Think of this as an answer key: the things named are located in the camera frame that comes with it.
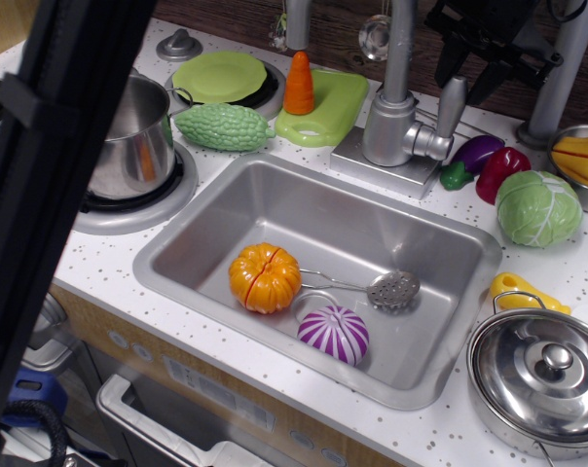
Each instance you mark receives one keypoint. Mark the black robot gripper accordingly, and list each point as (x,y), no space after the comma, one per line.
(502,33)

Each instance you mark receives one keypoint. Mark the silver faucet lever handle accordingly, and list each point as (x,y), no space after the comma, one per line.
(451,105)

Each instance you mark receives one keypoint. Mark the purple toy eggplant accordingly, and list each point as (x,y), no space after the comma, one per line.
(469,161)

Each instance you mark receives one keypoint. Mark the hanging clear ladle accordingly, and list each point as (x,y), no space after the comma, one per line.
(374,35)

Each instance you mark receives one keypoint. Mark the red toy bell pepper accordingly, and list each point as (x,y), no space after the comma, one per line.
(502,163)

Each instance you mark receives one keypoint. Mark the silver toy faucet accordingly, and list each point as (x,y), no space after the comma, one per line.
(394,150)

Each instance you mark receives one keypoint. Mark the green plastic cutting board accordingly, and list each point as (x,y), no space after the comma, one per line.
(338,98)

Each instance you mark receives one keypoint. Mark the yellow toy fruit in bowl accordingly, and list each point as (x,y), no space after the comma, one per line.
(570,154)

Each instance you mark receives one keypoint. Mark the green toy cabbage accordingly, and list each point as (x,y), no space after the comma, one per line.
(537,209)

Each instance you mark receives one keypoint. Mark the orange toy carrot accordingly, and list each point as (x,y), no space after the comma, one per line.
(298,95)

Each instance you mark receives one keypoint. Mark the steel bowl at right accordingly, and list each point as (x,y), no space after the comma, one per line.
(573,131)

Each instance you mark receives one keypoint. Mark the back right stove burner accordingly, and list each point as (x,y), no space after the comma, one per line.
(267,100)

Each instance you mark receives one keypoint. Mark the metal slotted skimmer spoon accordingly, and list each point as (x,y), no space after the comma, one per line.
(394,289)

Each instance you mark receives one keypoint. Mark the green plastic plate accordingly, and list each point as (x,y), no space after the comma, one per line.
(220,77)

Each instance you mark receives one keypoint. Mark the green bitter melon toy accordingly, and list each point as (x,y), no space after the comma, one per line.
(223,126)

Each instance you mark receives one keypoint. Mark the grey stove knob top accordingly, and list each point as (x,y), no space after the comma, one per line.
(179,47)

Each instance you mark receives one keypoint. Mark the silver sink basin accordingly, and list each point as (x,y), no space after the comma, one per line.
(350,234)

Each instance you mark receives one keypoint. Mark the orange toy pumpkin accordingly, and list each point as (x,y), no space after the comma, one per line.
(264,278)

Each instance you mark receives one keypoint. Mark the purple striped toy onion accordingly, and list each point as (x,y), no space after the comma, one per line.
(337,331)

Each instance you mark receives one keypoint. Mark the steel pot with lid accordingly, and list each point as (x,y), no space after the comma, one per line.
(528,381)

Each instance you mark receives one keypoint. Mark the steel pot on burner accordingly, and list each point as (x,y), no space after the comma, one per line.
(137,156)

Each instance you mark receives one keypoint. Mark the front right stove burner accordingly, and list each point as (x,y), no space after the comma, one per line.
(148,215)

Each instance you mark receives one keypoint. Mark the dark foreground pole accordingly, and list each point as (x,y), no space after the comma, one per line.
(58,107)

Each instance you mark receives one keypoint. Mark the grey oven dial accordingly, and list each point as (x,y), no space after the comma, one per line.
(48,323)

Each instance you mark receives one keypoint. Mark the blue clamp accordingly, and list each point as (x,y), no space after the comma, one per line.
(31,385)

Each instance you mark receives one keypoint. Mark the grey support post right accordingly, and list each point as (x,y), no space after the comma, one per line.
(572,42)

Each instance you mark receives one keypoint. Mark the grey support post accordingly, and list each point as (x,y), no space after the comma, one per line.
(298,21)
(572,42)

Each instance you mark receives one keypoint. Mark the grey support post middle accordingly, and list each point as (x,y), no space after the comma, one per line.
(298,21)

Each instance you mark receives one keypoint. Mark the oven door handle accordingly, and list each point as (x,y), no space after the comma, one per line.
(174,449)

